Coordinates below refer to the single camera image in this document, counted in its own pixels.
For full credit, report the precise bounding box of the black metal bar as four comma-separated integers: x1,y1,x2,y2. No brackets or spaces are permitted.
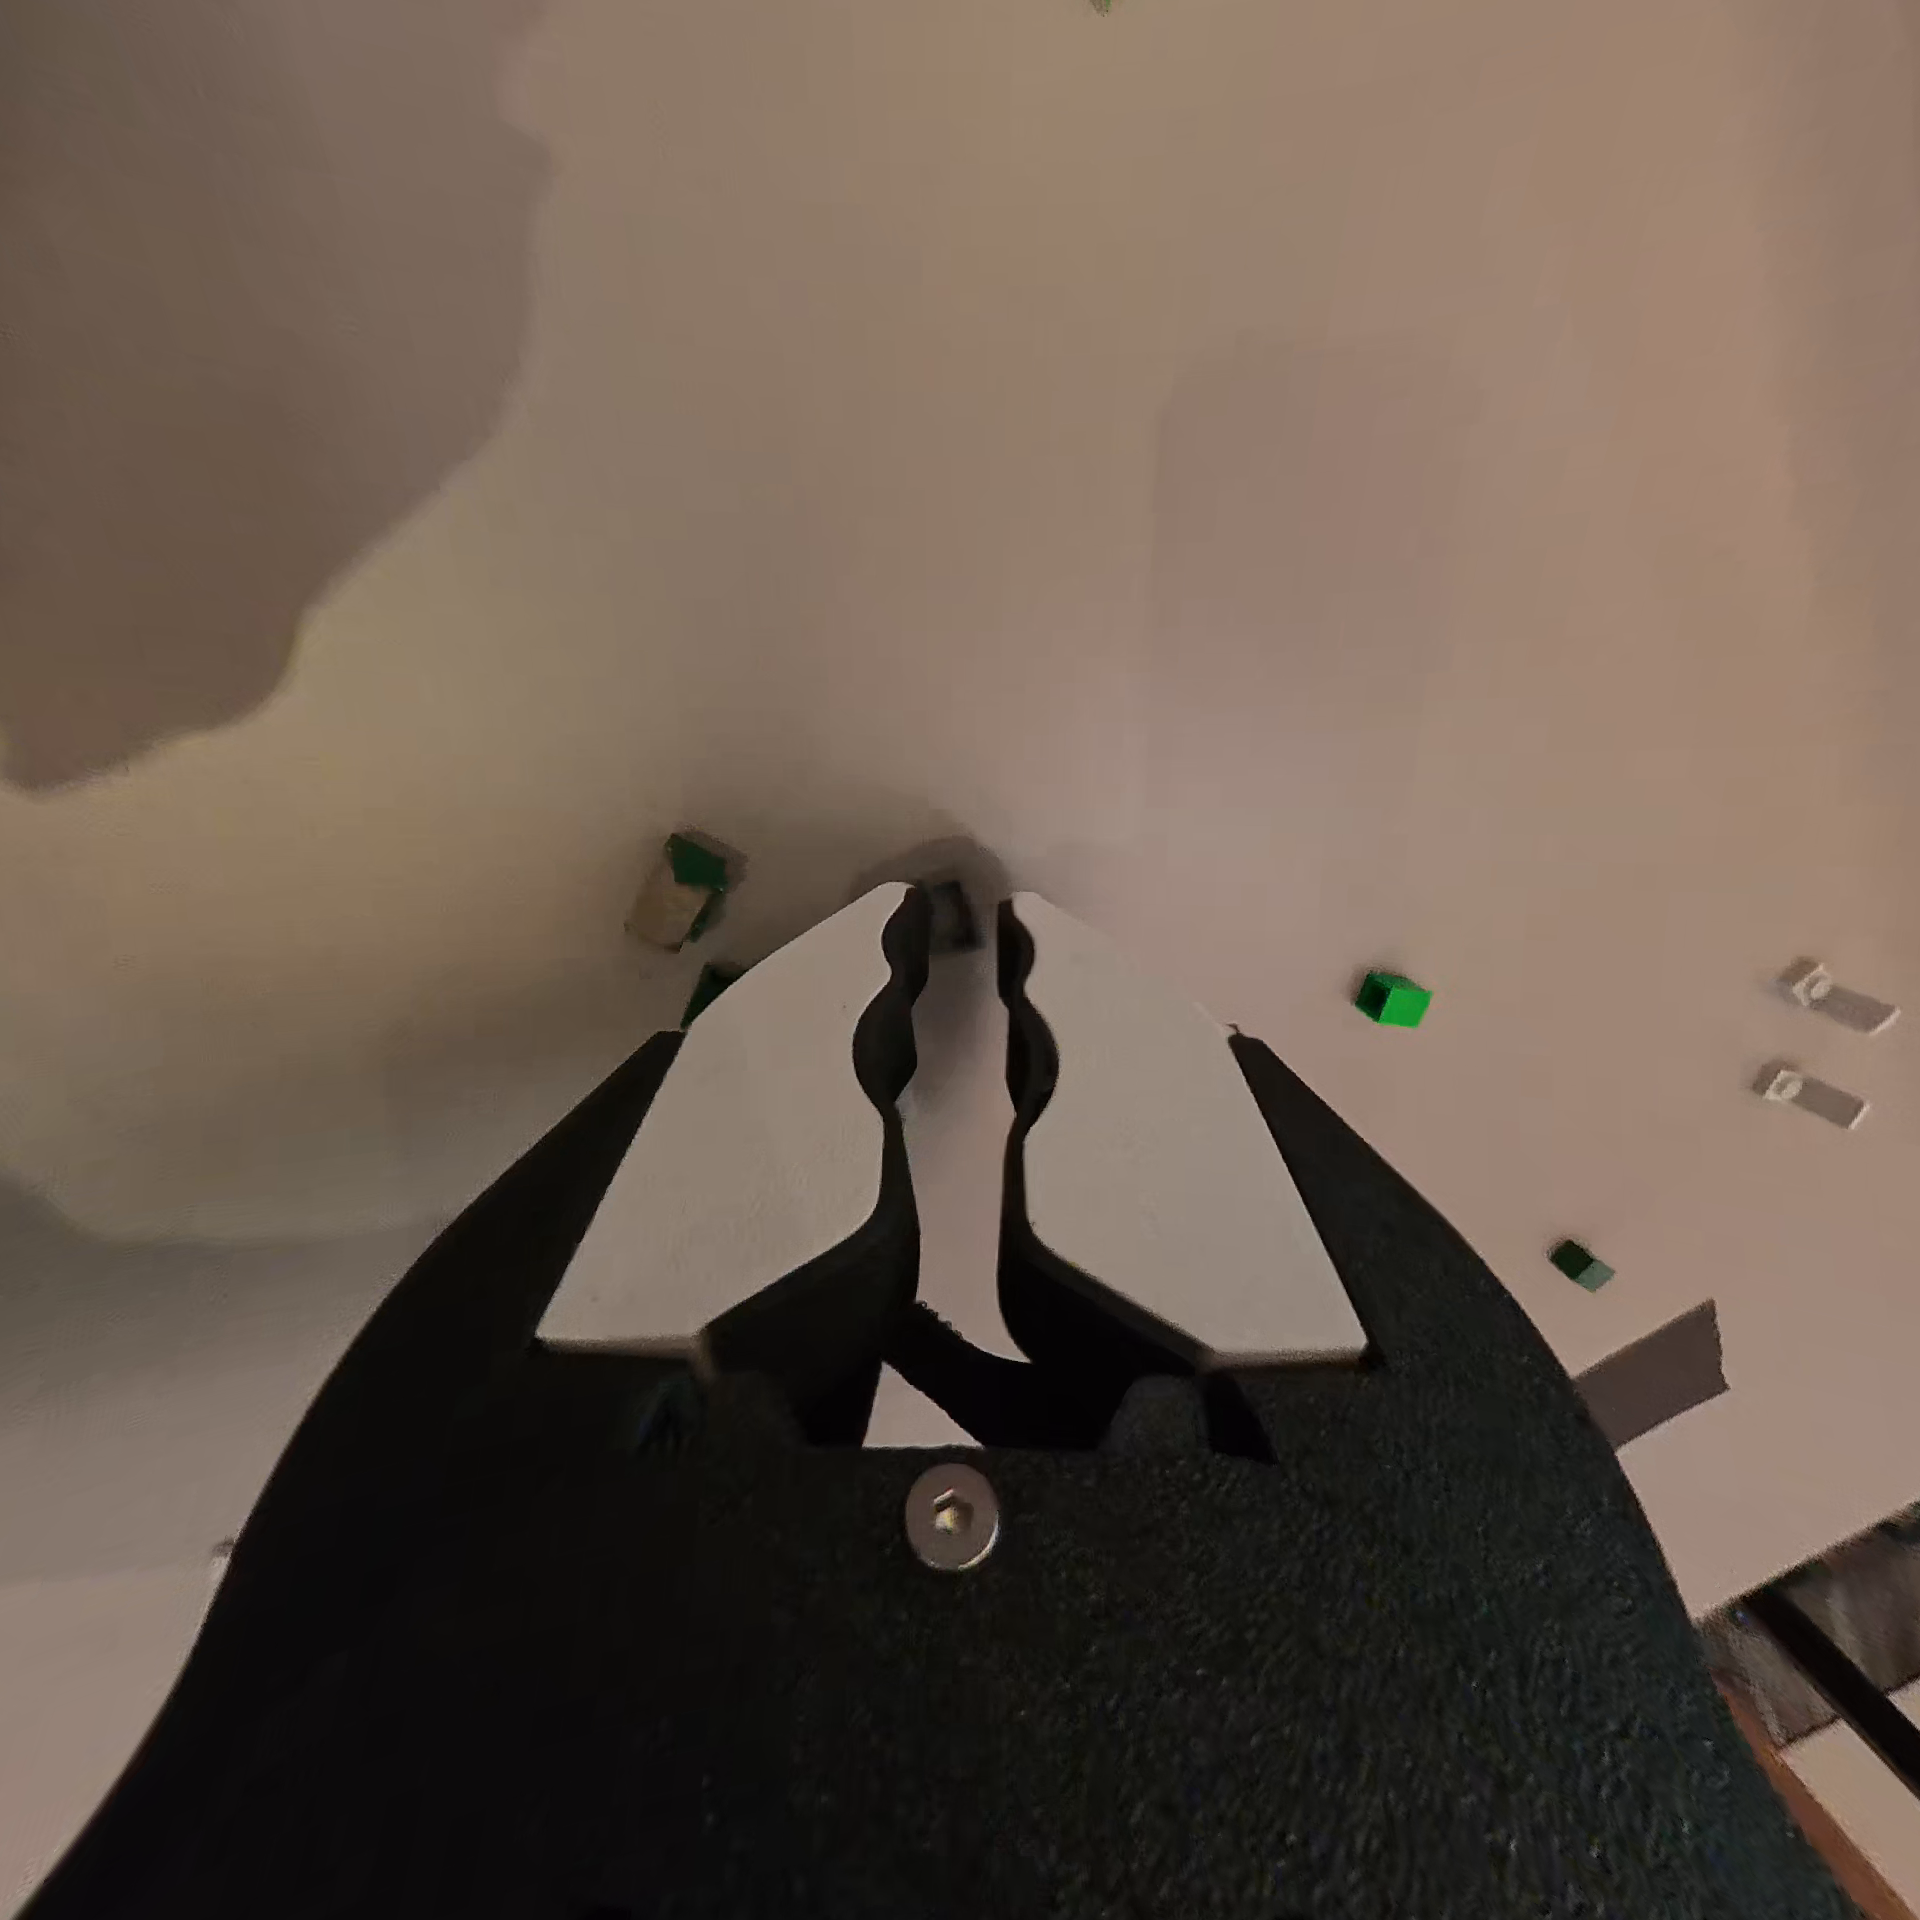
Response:
1742,1590,1920,1757

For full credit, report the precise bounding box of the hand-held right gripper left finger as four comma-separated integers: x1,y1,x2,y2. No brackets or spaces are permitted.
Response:
535,882,925,1450

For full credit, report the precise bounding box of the grey flat tile brick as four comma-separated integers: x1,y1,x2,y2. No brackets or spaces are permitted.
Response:
1777,960,1902,1037
1752,1060,1870,1131

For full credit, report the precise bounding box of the green and beige brick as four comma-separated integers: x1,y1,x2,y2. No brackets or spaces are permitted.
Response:
625,833,747,955

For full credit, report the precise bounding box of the grey tape strip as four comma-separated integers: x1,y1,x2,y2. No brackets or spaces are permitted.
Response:
1570,1301,1729,1450

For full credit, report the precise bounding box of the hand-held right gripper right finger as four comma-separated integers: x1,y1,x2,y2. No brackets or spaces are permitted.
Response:
996,892,1371,1445

